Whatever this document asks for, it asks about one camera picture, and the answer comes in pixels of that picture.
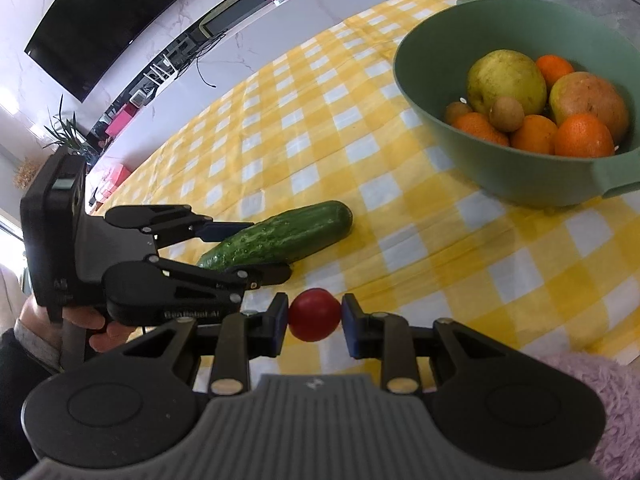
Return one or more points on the pink fluffy clothing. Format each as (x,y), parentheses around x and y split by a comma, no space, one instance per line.
(600,410)

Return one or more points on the white router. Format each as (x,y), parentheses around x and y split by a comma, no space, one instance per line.
(160,67)

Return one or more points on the green cucumber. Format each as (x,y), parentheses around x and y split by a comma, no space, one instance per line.
(285,235)

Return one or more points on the reddish yellow apple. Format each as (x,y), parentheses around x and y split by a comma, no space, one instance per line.
(590,97)

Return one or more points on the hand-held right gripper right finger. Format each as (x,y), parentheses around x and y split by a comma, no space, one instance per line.
(352,327)

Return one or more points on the pink box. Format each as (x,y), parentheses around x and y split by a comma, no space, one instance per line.
(120,121)

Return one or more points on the red cherry tomato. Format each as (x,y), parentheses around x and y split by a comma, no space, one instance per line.
(314,315)

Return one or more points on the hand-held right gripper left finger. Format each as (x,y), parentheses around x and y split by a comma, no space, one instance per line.
(277,325)

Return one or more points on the green-framed black soundbar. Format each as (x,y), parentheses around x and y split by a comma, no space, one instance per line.
(232,12)

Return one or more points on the yellow checked tablecloth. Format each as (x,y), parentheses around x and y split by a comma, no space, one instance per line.
(350,150)

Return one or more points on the green grass-leaf plant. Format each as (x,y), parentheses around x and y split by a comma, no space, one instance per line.
(67,130)

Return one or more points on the black wall television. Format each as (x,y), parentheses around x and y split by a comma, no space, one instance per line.
(110,20)

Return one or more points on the green colander bowl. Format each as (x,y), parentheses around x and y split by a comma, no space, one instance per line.
(450,160)

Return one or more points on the green pear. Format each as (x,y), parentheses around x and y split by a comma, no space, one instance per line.
(505,80)

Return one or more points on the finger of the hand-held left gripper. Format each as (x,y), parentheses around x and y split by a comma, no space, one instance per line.
(260,274)
(217,232)

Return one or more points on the person's left forearm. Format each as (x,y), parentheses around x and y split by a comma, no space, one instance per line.
(20,400)

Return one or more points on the pink plastic container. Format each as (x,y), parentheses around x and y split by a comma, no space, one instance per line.
(112,180)

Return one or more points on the person's left hand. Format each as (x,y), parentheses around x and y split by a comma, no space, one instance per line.
(107,337)

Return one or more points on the white marble television console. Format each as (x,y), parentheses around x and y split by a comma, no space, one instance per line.
(300,30)

